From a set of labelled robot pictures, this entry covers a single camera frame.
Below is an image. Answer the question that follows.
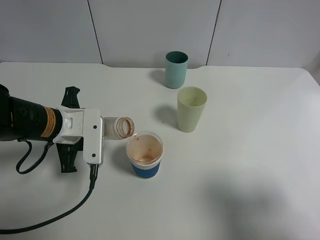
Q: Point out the clear plastic drink bottle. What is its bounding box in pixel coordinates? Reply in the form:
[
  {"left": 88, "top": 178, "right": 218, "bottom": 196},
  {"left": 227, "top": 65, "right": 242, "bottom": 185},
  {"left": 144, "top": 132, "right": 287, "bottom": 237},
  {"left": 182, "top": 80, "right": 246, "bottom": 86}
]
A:
[{"left": 103, "top": 117, "right": 135, "bottom": 140}]

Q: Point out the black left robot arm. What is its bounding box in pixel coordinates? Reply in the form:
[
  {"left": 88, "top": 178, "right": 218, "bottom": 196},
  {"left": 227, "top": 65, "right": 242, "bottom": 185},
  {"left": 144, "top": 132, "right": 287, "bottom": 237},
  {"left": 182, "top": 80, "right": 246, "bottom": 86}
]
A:
[{"left": 0, "top": 85, "right": 62, "bottom": 142}]

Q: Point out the glass cup blue sleeve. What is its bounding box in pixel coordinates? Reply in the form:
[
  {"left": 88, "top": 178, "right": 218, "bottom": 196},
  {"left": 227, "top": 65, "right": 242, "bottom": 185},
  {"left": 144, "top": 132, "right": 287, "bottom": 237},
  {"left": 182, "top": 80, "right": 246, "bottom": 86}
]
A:
[{"left": 126, "top": 131, "right": 164, "bottom": 179}]

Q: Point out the pale green plastic cup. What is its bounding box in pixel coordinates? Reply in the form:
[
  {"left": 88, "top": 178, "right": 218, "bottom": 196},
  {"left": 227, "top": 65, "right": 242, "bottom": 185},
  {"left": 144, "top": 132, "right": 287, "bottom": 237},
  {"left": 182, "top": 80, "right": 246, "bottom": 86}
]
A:
[{"left": 177, "top": 86, "right": 208, "bottom": 133}]

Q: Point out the teal plastic cup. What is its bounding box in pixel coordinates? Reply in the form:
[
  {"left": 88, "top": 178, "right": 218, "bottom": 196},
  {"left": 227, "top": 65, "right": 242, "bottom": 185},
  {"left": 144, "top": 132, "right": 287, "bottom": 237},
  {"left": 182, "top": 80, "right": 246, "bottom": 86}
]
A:
[{"left": 165, "top": 51, "right": 189, "bottom": 89}]

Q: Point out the black camera cable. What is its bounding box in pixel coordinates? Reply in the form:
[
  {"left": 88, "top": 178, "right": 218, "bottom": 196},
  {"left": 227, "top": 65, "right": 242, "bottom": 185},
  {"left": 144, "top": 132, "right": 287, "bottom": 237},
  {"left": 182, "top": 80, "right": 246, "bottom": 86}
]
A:
[{"left": 0, "top": 139, "right": 101, "bottom": 235}]

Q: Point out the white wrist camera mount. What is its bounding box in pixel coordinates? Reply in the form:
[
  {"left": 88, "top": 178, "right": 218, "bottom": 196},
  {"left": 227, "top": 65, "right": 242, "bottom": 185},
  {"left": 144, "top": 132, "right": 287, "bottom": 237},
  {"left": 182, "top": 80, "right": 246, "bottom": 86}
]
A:
[{"left": 53, "top": 106, "right": 104, "bottom": 165}]

